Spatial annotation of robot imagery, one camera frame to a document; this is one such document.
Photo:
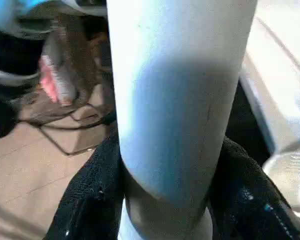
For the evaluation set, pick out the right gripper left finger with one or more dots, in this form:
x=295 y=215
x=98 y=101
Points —
x=90 y=200

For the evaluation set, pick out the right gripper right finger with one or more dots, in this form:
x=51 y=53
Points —
x=247 y=200

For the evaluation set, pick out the white plastic table top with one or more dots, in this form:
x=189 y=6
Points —
x=277 y=87

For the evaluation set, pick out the white plastic table leg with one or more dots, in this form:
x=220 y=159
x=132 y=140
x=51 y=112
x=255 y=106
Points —
x=177 y=100

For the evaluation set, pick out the pink soft object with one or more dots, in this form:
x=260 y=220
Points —
x=57 y=82

